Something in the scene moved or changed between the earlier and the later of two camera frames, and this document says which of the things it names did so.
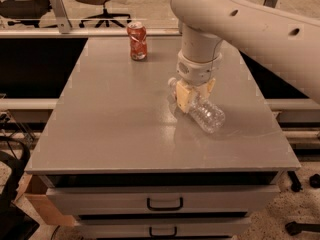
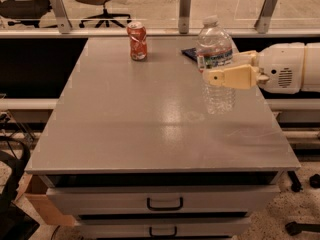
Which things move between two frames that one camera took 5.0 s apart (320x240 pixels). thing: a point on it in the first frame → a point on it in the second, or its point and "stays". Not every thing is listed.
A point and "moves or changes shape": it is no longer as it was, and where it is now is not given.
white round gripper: (196, 71) → (281, 68)
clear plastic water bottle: (205, 115) moves or changes shape
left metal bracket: (61, 12) stays
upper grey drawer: (224, 200) stays
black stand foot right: (293, 228) stays
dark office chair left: (24, 4) stays
